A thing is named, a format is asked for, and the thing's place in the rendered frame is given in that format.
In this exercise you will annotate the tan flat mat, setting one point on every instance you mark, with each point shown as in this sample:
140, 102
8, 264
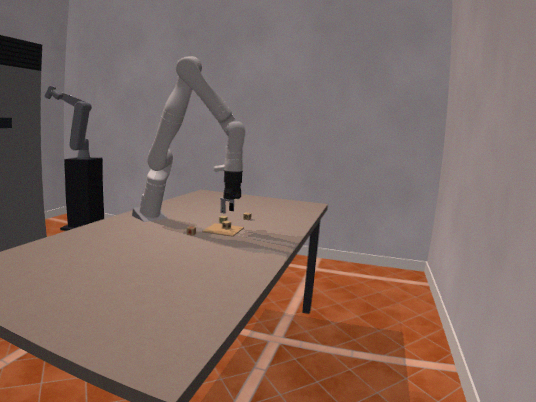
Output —
217, 229

